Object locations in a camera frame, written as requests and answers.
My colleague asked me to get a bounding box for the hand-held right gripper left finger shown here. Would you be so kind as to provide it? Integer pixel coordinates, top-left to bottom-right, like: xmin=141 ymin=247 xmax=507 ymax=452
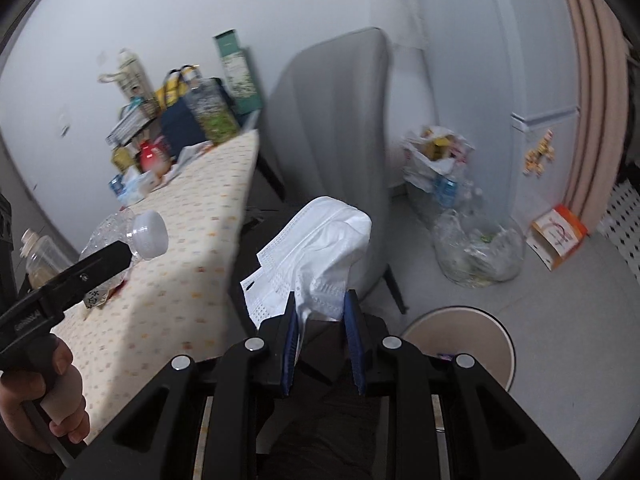
xmin=75 ymin=291 xmax=302 ymax=480

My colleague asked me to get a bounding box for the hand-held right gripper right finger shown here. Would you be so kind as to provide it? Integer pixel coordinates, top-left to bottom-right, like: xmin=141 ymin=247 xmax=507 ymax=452
xmin=343 ymin=288 xmax=582 ymax=480

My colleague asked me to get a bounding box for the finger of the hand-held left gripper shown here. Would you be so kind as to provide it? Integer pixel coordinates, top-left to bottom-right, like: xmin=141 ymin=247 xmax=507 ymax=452
xmin=29 ymin=239 xmax=136 ymax=319

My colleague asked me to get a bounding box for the crushed clear plastic bottle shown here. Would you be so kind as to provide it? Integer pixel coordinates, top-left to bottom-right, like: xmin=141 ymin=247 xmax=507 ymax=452
xmin=79 ymin=208 xmax=170 ymax=311

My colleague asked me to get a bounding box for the round beige trash bin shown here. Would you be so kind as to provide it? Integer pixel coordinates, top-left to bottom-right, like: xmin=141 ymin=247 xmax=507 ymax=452
xmin=400 ymin=306 xmax=516 ymax=393

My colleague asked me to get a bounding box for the person's left hand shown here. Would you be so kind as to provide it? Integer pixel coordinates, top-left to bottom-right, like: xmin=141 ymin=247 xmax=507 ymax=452
xmin=0 ymin=336 xmax=92 ymax=449

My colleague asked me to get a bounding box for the large clear water jug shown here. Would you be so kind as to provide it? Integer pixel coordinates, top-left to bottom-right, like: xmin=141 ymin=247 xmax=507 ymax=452
xmin=20 ymin=228 xmax=73 ymax=291

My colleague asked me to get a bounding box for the floral cream tablecloth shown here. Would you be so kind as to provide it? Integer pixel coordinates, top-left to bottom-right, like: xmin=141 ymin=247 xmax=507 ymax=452
xmin=47 ymin=129 xmax=261 ymax=441

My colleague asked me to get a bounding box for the blue white tissue pack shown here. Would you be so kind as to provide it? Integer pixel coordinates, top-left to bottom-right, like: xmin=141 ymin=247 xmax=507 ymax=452
xmin=117 ymin=167 xmax=161 ymax=206

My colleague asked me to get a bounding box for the folded white cloth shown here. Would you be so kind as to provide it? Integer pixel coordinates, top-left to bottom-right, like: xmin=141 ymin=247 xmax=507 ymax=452
xmin=165 ymin=142 xmax=216 ymax=181

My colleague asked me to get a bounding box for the clear bag of bottles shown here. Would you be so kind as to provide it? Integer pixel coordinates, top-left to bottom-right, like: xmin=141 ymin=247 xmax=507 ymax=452
xmin=432 ymin=207 xmax=526 ymax=288

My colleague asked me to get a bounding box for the navy lunch bag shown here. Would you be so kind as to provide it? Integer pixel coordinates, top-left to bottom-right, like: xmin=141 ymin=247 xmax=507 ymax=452
xmin=160 ymin=65 xmax=236 ymax=161

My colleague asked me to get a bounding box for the blue labelled bottle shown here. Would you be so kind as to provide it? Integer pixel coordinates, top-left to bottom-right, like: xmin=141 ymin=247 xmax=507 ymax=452
xmin=434 ymin=175 xmax=458 ymax=208

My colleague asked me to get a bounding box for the yellow snack bag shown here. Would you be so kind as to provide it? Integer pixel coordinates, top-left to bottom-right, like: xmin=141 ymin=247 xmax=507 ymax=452
xmin=155 ymin=69 xmax=193 ymax=108

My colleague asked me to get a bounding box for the large green tea bottle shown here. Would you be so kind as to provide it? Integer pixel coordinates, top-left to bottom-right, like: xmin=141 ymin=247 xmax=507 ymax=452
xmin=186 ymin=72 xmax=240 ymax=146

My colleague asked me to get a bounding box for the white bag of rubbish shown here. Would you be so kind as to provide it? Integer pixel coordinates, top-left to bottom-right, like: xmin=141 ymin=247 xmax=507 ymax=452
xmin=402 ymin=125 xmax=476 ymax=211

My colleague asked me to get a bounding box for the grey chair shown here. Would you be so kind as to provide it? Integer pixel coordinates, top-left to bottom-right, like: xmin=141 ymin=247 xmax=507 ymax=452
xmin=260 ymin=26 xmax=408 ymax=316

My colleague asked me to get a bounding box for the orange white box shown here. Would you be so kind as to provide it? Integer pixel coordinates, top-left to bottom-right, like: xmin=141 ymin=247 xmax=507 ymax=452
xmin=529 ymin=204 xmax=590 ymax=272

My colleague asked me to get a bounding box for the tall green box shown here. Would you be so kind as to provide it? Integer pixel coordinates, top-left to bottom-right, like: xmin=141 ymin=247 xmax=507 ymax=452
xmin=213 ymin=29 xmax=264 ymax=116

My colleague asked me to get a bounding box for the yellow letter magnets cluster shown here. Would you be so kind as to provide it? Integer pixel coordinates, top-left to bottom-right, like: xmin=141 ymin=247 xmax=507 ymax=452
xmin=522 ymin=130 xmax=557 ymax=177

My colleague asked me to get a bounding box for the white pegboard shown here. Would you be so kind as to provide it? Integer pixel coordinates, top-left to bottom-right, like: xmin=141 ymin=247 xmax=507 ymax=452
xmin=595 ymin=180 xmax=640 ymax=271

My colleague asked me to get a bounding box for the white refrigerator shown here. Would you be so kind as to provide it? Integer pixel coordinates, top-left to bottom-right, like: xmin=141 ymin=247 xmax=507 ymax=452
xmin=370 ymin=0 xmax=583 ymax=233

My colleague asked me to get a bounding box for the pink curtain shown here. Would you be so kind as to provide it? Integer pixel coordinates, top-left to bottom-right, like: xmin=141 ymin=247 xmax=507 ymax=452
xmin=550 ymin=0 xmax=631 ymax=236

